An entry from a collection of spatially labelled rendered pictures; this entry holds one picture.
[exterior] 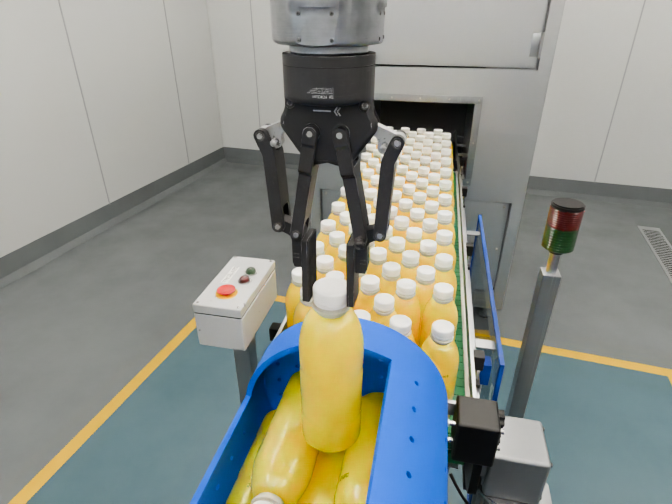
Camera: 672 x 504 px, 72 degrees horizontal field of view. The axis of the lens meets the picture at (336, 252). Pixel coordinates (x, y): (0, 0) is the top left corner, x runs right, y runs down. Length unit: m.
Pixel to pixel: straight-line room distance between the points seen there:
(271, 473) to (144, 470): 1.57
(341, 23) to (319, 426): 0.41
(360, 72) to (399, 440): 0.36
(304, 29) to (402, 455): 0.40
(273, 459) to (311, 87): 0.41
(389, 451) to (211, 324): 0.53
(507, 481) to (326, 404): 0.58
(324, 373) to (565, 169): 4.53
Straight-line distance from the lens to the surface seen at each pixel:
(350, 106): 0.39
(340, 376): 0.50
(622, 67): 4.79
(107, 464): 2.20
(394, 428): 0.52
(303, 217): 0.43
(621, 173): 5.01
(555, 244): 1.03
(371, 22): 0.37
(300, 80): 0.37
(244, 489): 0.64
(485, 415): 0.85
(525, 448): 1.02
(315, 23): 0.36
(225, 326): 0.93
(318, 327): 0.48
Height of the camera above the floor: 1.60
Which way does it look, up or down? 28 degrees down
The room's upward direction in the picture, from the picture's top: straight up
